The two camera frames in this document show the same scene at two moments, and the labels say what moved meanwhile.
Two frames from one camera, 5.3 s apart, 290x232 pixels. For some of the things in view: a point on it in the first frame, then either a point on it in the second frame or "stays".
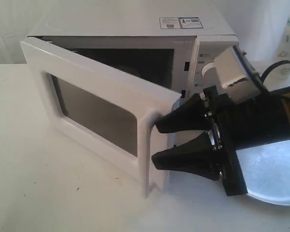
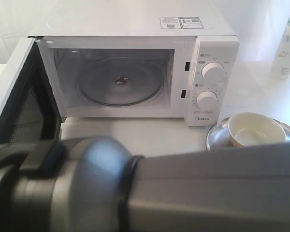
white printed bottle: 288,49 stays
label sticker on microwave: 180,22 stays
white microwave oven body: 177,50 stays
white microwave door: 112,118 → 24,104
